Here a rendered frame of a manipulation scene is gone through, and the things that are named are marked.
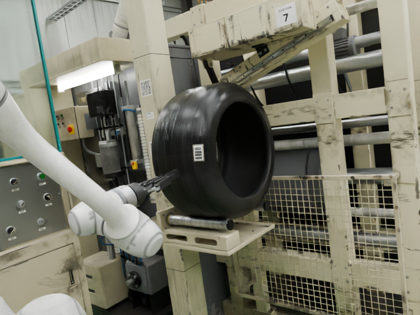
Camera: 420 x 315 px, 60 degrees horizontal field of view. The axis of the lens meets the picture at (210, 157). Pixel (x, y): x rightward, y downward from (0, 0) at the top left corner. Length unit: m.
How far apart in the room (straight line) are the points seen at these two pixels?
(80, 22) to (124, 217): 11.36
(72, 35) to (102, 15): 1.34
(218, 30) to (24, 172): 1.08
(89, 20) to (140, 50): 10.62
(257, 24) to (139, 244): 1.09
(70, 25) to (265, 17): 10.56
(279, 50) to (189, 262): 1.09
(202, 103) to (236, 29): 0.49
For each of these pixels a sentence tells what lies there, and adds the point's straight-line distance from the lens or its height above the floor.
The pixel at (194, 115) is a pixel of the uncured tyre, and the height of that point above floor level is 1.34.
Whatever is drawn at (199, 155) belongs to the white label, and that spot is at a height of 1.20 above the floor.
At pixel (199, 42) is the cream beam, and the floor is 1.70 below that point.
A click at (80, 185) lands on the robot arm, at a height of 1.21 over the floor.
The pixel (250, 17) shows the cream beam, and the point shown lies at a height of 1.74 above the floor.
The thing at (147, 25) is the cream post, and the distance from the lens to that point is 1.76.
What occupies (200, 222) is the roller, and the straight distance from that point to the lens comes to 1.53.
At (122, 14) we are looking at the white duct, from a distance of 2.35.
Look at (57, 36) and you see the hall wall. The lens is 11.72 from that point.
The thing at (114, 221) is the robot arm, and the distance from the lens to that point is 0.96.
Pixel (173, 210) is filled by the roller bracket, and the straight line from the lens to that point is 1.70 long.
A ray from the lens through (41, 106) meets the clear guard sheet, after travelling 1.83.
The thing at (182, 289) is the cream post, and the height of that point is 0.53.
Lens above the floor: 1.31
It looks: 6 degrees down
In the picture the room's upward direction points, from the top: 8 degrees counter-clockwise
